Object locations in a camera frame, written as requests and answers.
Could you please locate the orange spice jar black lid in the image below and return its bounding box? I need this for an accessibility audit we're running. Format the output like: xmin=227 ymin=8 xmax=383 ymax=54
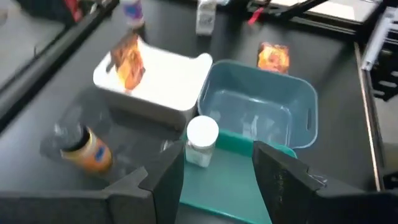
xmin=54 ymin=122 xmax=114 ymax=175

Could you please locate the teal translucent plastic bin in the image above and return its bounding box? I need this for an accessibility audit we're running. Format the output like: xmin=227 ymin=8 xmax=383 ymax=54
xmin=178 ymin=128 xmax=299 ymax=224

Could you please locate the red black power station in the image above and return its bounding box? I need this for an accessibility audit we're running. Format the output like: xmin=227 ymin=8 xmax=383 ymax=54
xmin=18 ymin=0 xmax=85 ymax=23

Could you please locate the white plastic bin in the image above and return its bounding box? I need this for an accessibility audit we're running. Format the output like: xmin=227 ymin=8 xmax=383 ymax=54
xmin=92 ymin=35 xmax=214 ymax=131

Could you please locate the black diagonal frame strut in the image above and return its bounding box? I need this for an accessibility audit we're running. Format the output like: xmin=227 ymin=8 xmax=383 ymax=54
xmin=248 ymin=0 xmax=330 ymax=20

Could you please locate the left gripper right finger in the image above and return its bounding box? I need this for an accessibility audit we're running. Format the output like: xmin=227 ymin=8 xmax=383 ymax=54
xmin=252 ymin=140 xmax=398 ymax=224

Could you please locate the clear plastic bin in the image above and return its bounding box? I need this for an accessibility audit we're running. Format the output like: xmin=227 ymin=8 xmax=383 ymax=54
xmin=39 ymin=85 xmax=187 ymax=187

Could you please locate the orange spice packet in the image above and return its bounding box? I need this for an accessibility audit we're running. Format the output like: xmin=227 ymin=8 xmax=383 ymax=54
xmin=105 ymin=30 xmax=147 ymax=93
xmin=256 ymin=42 xmax=291 ymax=75

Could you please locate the black table mat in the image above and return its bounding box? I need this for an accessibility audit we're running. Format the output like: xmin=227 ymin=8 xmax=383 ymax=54
xmin=0 ymin=0 xmax=379 ymax=190

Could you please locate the small red tag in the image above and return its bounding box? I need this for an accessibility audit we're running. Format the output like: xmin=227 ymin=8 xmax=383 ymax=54
xmin=247 ymin=6 xmax=265 ymax=26

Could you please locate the purple label spice jar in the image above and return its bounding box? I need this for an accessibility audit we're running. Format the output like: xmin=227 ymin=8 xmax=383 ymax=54
xmin=119 ymin=0 xmax=146 ymax=29

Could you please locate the black frame post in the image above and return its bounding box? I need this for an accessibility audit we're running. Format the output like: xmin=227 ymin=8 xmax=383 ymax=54
xmin=369 ymin=46 xmax=398 ymax=102

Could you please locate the white lid seasoning jar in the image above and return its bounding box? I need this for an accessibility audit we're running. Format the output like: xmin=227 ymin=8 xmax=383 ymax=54
xmin=184 ymin=114 xmax=220 ymax=169
xmin=195 ymin=0 xmax=218 ymax=37

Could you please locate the silver metal bracket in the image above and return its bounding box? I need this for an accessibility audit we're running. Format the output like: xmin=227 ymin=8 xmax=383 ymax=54
xmin=360 ymin=6 xmax=398 ymax=72

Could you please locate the black aluminium table frame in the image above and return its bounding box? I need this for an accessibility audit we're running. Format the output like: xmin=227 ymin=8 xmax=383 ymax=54
xmin=0 ymin=0 xmax=398 ymax=192

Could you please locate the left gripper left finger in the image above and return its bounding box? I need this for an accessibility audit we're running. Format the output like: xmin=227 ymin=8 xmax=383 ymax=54
xmin=0 ymin=139 xmax=185 ymax=224

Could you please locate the blue-grey plastic bin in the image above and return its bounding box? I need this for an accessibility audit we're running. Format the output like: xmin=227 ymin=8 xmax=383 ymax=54
xmin=197 ymin=59 xmax=320 ymax=150

